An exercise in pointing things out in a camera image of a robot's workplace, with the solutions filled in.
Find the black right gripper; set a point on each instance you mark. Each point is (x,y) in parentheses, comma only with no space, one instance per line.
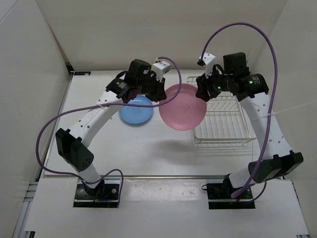
(203,85)

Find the blue plastic plate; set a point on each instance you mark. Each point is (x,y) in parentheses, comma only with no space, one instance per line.
(137,116)

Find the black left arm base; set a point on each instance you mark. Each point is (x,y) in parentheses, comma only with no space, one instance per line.
(104,195)

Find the metal wire dish rack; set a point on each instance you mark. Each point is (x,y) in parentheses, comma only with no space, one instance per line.
(225,124)

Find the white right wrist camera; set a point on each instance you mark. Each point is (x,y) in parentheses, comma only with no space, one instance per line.
(206,60)

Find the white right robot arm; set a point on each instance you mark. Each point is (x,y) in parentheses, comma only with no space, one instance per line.
(276,158)

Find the black xdof label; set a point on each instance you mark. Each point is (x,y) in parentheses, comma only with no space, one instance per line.
(82,73)

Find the white zip tie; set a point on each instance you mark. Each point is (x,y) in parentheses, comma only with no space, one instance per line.
(285,110)

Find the pink plastic plate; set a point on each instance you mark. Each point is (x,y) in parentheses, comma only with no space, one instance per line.
(186,111)

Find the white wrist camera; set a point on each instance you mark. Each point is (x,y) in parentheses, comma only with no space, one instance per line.
(160,68)
(206,60)

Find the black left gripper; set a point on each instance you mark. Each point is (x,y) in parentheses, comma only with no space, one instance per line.
(159,93)

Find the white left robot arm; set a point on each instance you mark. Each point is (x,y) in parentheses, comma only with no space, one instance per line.
(73,143)

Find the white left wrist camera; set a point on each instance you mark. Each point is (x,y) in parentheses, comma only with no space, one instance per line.
(160,68)

